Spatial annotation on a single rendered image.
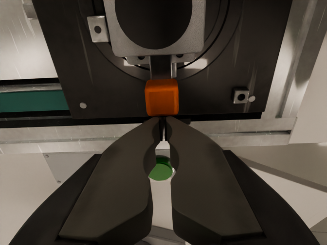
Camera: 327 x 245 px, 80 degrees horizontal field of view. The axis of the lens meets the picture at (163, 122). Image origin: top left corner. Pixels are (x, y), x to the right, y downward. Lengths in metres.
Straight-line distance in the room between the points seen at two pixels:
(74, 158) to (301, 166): 1.83
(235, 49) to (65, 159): 0.28
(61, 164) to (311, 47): 0.36
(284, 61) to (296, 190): 0.40
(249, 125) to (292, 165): 1.66
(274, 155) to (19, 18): 1.72
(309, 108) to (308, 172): 1.64
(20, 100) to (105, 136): 0.12
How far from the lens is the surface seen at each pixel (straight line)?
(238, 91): 0.23
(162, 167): 0.29
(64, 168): 0.35
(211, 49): 0.20
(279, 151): 1.78
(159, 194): 0.53
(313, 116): 0.46
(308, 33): 0.27
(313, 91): 0.43
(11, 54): 0.34
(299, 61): 0.27
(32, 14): 0.25
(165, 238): 0.64
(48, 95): 0.30
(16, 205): 0.69
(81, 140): 0.31
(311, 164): 2.01
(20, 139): 0.36
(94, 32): 0.19
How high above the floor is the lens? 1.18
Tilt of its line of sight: 58 degrees down
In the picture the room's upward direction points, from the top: 179 degrees counter-clockwise
